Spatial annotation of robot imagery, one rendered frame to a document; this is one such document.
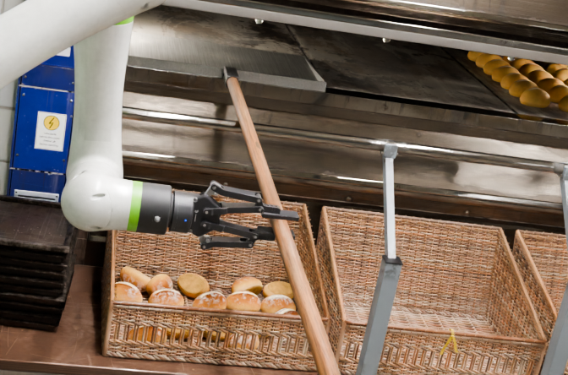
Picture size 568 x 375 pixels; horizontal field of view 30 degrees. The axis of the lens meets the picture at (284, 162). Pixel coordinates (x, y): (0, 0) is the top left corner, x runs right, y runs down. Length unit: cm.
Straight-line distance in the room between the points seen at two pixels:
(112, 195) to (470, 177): 148
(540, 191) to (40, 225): 145
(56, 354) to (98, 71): 91
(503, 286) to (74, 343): 123
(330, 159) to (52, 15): 145
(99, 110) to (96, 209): 20
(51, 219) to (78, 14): 116
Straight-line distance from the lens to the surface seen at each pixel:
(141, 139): 294
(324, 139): 260
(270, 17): 273
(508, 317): 309
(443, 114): 306
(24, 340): 269
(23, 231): 272
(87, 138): 200
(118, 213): 191
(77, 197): 190
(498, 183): 317
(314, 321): 164
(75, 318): 281
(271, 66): 311
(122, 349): 264
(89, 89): 197
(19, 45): 171
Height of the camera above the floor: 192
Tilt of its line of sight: 19 degrees down
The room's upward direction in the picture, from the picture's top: 11 degrees clockwise
